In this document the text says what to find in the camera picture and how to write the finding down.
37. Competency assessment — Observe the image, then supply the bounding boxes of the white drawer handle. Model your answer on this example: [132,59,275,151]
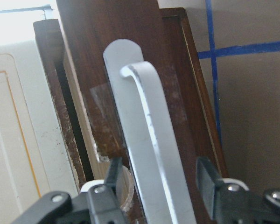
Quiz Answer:
[103,39,196,224]

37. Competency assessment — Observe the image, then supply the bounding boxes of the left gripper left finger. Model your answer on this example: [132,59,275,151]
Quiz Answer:
[87,157,127,224]

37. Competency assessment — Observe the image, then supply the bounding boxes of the white cabinet body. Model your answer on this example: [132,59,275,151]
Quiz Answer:
[0,40,79,224]

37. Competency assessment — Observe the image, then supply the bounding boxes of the dark wooden drawer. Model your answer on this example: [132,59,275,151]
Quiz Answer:
[34,0,228,224]

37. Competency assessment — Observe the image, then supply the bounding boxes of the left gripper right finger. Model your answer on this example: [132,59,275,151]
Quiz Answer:
[196,157,268,224]

